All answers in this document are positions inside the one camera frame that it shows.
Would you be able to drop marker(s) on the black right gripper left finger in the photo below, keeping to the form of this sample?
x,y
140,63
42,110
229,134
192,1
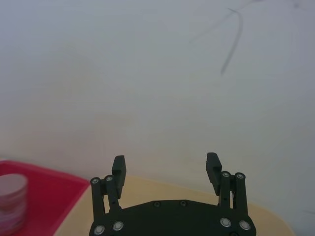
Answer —
x,y
117,177

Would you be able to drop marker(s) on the red plastic bin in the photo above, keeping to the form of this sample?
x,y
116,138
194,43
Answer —
x,y
56,196

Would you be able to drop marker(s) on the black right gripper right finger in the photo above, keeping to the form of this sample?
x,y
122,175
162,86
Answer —
x,y
213,174

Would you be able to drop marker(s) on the tan flat board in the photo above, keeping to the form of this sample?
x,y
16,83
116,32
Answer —
x,y
152,191

